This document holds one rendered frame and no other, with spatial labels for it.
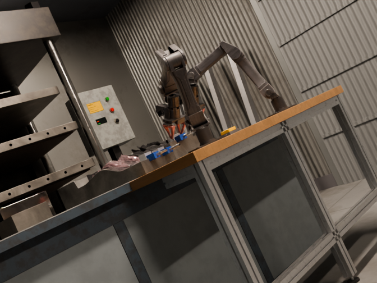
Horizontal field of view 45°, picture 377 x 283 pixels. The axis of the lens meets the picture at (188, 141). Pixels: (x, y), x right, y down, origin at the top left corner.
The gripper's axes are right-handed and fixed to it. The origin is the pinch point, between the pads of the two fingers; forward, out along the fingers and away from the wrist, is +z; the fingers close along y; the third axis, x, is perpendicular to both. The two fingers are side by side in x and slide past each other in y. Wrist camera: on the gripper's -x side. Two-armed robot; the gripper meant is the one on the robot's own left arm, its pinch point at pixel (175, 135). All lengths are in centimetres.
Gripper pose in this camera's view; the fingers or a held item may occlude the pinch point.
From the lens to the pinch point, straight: 218.2
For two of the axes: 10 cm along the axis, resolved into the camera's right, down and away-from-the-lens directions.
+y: -6.8, 2.9, -6.8
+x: 7.3, 1.8, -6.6
